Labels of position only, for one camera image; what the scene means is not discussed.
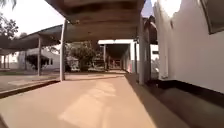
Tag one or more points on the white fascia canopy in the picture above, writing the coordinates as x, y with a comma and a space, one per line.
115, 42

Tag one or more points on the green tree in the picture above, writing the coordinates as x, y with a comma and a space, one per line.
83, 55

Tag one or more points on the tan concrete walkway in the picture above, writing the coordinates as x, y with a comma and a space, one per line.
100, 100

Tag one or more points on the brown canopy roof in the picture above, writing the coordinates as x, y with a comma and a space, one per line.
103, 16

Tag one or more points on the white building with dark windows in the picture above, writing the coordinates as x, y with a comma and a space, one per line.
50, 55

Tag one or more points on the dark bush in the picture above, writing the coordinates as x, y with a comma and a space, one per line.
35, 61

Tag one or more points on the plain white building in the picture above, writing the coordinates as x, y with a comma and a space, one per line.
190, 50

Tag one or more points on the grey side canopy roof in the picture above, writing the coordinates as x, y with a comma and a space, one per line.
30, 40

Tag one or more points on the dark kerb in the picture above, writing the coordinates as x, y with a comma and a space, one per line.
26, 89

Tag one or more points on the grey paved yard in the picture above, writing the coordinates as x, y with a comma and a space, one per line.
20, 81

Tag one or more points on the tall tree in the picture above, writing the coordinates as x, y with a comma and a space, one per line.
7, 28

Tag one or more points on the grey canopy post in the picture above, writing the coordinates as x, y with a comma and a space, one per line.
39, 60
141, 56
62, 56

